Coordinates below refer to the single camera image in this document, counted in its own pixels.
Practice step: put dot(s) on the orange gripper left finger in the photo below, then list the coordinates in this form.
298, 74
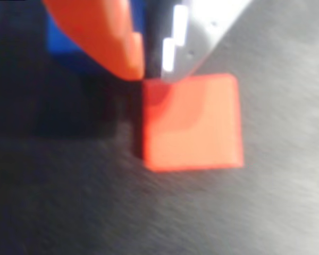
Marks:
101, 34

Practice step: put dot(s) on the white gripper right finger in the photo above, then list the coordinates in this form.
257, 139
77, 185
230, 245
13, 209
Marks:
199, 29

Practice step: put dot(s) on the red cube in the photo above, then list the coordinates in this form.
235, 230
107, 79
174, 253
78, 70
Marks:
194, 125

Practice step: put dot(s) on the blue cube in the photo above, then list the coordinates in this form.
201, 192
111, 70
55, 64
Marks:
61, 50

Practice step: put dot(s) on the black table mat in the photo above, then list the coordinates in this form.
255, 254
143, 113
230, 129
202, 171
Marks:
228, 212

